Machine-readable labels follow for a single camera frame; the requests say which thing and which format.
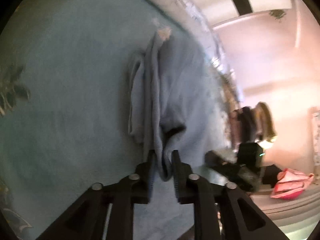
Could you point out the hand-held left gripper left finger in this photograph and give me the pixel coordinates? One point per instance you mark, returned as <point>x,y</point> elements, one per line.
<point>151,182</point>

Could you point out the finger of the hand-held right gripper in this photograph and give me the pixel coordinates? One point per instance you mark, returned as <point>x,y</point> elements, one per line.
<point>220,158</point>

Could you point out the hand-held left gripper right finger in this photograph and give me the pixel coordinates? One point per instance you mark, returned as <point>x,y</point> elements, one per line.
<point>176,180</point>

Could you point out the blue fleece garment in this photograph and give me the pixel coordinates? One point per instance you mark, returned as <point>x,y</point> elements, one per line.
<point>155,105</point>

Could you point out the hanging dark and brown clothes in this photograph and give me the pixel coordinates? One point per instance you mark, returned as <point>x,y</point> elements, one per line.
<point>252,122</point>

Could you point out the pink cloth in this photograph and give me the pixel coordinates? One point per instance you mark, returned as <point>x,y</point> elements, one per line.
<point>291,183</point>

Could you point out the teal floral blanket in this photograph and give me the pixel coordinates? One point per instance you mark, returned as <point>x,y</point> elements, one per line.
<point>62,85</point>

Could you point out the pale grey-blue quilt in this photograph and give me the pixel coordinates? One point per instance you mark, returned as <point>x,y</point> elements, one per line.
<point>197,12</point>

